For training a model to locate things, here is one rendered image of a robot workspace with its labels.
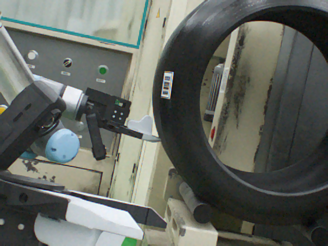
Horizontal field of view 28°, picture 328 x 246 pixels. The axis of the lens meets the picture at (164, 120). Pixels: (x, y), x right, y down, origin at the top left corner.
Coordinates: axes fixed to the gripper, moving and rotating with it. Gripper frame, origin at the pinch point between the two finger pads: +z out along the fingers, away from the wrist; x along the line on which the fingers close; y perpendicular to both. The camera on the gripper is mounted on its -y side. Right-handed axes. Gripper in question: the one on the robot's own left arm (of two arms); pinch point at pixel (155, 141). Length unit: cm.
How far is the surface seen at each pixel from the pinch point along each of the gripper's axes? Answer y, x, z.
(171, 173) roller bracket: -8.7, 23.0, 9.3
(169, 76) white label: 15.6, -11.4, -2.8
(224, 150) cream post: 1.9, 25.5, 21.7
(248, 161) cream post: 1.1, 25.5, 29.3
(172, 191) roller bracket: -13.4, 23.0, 11.1
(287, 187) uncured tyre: -1.4, 15.6, 39.3
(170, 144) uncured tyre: 0.9, -8.8, 2.8
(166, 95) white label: 11.4, -11.0, -2.1
